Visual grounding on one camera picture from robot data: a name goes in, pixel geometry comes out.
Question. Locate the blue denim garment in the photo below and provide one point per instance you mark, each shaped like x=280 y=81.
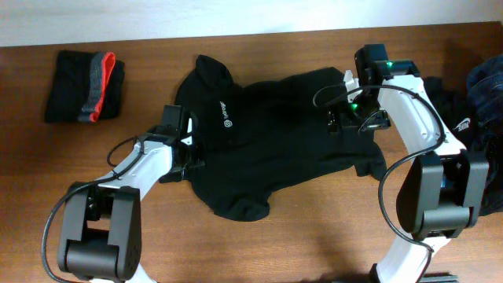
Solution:
x=484 y=86

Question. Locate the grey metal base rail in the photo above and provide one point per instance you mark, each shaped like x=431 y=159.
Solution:
x=439 y=278

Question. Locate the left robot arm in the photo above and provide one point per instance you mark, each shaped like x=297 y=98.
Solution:
x=100 y=239

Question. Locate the folded black garment red band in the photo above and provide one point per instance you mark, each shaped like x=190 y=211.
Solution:
x=86 y=87

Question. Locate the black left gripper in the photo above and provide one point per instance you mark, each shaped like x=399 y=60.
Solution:
x=196 y=161

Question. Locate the black clothes pile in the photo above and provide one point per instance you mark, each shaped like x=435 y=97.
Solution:
x=460 y=119

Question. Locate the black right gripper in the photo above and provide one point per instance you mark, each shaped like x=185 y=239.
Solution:
x=348 y=120

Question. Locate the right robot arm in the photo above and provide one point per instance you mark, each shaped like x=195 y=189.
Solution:
x=443 y=190

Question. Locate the black t-shirt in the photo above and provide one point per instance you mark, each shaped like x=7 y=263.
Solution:
x=254 y=140

